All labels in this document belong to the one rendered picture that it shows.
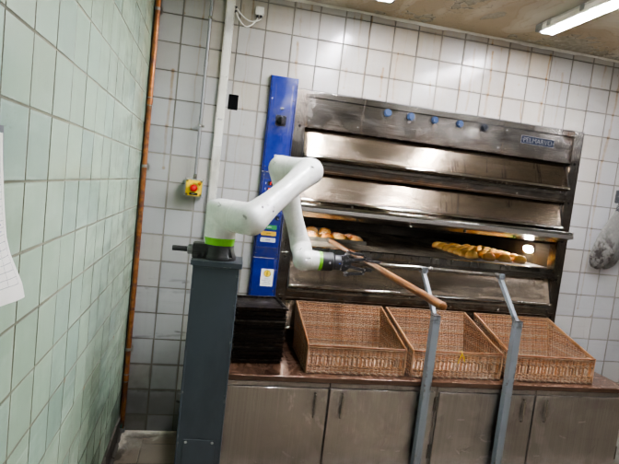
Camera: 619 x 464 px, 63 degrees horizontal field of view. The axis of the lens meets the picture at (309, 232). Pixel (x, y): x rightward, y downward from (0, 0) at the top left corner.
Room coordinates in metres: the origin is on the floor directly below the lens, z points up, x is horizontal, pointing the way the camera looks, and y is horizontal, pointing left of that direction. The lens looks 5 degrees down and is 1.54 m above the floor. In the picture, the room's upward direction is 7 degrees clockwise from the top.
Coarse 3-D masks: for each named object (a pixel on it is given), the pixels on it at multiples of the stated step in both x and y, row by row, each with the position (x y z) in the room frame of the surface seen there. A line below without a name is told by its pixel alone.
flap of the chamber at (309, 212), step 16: (304, 208) 2.91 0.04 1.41; (320, 208) 2.93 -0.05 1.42; (384, 224) 3.19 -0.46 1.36; (400, 224) 3.14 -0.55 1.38; (416, 224) 3.09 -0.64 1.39; (432, 224) 3.07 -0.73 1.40; (448, 224) 3.09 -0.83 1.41; (464, 224) 3.12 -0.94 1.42; (544, 240) 3.42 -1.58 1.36; (560, 240) 3.37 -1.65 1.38
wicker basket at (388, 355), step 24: (312, 312) 3.03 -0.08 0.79; (336, 312) 3.06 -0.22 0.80; (360, 312) 3.10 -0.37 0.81; (384, 312) 3.06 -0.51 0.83; (312, 336) 2.99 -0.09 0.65; (336, 336) 3.03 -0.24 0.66; (360, 336) 3.06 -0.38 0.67; (384, 336) 3.00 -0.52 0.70; (312, 360) 2.75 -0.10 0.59; (336, 360) 2.61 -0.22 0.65; (360, 360) 2.63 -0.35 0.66; (384, 360) 2.66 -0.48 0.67
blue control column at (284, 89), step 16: (272, 80) 2.97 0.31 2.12; (288, 80) 2.99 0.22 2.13; (272, 96) 2.97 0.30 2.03; (288, 96) 2.99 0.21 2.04; (272, 112) 2.97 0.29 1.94; (288, 112) 2.99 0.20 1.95; (272, 128) 2.98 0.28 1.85; (288, 128) 3.00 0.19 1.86; (272, 144) 2.98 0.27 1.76; (288, 144) 3.00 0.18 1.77; (256, 240) 2.97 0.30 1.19; (256, 256) 2.97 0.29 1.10; (272, 256) 2.99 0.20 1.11; (256, 272) 2.98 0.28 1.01; (256, 288) 2.98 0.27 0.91; (272, 288) 3.00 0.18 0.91
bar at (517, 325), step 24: (360, 264) 2.75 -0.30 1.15; (384, 264) 2.77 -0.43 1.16; (408, 264) 2.81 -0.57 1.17; (504, 288) 2.87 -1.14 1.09; (432, 312) 2.64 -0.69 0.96; (432, 336) 2.60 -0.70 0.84; (432, 360) 2.60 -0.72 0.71; (504, 384) 2.72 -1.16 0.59; (504, 408) 2.70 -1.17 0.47; (504, 432) 2.70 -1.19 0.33
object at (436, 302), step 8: (344, 248) 3.02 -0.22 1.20; (352, 256) 2.84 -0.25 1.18; (360, 256) 2.69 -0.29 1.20; (368, 264) 2.52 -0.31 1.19; (376, 264) 2.44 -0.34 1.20; (384, 272) 2.29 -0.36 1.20; (392, 280) 2.18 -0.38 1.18; (400, 280) 2.10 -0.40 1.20; (408, 288) 2.00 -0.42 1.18; (416, 288) 1.94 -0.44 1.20; (424, 296) 1.85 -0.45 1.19; (432, 296) 1.81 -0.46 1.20; (432, 304) 1.78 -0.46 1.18; (440, 304) 1.72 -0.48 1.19
